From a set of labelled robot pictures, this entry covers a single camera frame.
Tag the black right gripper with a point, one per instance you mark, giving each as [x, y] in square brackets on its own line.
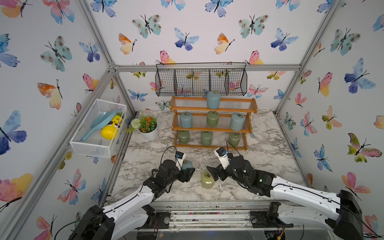
[213, 171]

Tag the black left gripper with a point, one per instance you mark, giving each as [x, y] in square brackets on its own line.
[187, 175]

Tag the yellow canister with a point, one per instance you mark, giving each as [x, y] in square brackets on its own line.
[207, 180]

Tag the blue canister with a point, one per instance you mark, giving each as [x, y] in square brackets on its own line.
[186, 165]
[213, 100]
[186, 120]
[237, 122]

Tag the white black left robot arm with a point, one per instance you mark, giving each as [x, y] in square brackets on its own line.
[116, 220]

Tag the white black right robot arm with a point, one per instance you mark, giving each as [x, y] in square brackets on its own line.
[339, 213]

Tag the wooden three-tier shelf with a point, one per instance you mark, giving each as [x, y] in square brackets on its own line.
[197, 106]

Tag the green canister bottom centre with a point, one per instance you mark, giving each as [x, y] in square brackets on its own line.
[206, 138]

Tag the green canister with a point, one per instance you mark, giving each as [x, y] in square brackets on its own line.
[213, 118]
[234, 138]
[183, 137]
[206, 138]

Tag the green canister bottom left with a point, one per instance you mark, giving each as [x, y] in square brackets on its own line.
[183, 137]

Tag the green canister bottom right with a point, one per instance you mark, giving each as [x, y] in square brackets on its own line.
[234, 138]

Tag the green canister middle centre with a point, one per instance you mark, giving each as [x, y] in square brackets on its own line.
[213, 118]

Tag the white potted flower plant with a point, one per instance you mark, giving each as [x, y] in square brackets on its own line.
[146, 125]

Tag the yellow bottle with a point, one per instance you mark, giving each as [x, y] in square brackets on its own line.
[111, 130]

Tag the light blue plastic scoop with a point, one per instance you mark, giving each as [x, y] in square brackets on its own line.
[100, 123]

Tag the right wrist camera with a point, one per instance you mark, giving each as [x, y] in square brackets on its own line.
[222, 155]

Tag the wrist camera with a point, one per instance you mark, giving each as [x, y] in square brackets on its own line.
[179, 157]
[222, 155]

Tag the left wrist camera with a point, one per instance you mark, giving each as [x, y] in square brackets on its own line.
[179, 157]

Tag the aluminium front rail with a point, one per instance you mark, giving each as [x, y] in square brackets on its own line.
[222, 216]

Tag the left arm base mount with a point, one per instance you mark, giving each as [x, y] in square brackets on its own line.
[157, 221]

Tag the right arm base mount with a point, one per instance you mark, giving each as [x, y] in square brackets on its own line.
[268, 218]

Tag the white wire wall basket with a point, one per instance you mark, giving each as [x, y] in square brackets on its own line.
[98, 132]

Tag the black wire wall basket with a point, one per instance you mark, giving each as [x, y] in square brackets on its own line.
[198, 79]

